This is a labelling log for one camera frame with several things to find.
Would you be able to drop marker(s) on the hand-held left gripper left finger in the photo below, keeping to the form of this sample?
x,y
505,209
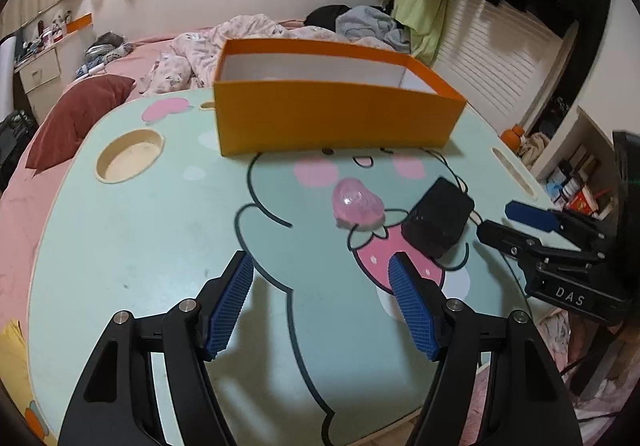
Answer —
x,y
230,306

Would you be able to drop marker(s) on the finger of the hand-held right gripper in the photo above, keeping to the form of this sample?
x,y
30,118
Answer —
x,y
505,238
527,215

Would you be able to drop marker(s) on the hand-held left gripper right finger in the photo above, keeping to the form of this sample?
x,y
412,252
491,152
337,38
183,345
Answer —
x,y
412,306

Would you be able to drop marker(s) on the pink translucent case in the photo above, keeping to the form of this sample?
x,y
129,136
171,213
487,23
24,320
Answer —
x,y
357,203

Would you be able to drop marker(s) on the orange cardboard box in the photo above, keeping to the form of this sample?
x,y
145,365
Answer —
x,y
325,118

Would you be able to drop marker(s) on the red snack box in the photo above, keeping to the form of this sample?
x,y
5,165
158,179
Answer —
x,y
582,201

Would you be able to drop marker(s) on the beige cloth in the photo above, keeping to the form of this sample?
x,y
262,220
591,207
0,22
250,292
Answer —
x,y
535,145

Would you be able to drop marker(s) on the orange box lid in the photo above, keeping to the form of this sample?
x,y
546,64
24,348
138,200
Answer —
x,y
512,136

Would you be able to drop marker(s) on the white bookshelf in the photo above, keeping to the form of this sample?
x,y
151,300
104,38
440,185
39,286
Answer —
x,y
585,125

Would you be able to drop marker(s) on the mint cartoon lap table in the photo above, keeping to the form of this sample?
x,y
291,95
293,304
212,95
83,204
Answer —
x,y
150,236

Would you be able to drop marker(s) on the white slatted panel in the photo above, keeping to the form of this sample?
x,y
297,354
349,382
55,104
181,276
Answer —
x,y
500,50

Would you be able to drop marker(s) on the yellow cartoon blanket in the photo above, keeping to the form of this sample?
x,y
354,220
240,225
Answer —
x,y
12,351

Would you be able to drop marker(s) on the bed with pink sheet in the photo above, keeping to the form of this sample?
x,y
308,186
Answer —
x,y
30,206

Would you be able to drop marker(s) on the yellow-green garment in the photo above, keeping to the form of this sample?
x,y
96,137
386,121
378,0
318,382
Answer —
x,y
420,5

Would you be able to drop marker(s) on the dark red pillow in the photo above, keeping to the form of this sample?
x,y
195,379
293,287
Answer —
x,y
75,120

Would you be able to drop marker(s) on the grey garment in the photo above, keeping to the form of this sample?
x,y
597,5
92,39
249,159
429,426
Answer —
x,y
365,23

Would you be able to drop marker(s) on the pink floral blanket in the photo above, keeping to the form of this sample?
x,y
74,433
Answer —
x,y
200,50

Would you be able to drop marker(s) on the black bag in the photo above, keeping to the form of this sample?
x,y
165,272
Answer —
x,y
15,140

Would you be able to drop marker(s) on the black garment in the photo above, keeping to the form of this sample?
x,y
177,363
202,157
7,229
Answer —
x,y
325,15

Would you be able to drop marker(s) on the grey blue clothes heap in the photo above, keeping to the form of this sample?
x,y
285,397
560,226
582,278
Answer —
x,y
102,50

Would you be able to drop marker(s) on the white nightstand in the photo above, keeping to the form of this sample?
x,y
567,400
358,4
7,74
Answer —
x,y
40,73

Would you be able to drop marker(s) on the small orange box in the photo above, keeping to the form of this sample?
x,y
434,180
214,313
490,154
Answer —
x,y
79,23

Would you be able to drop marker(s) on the white paper roll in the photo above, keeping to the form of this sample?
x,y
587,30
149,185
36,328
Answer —
x,y
6,75

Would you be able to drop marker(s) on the group of toiletry bottles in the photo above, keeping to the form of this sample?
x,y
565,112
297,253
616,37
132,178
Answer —
x,y
47,33

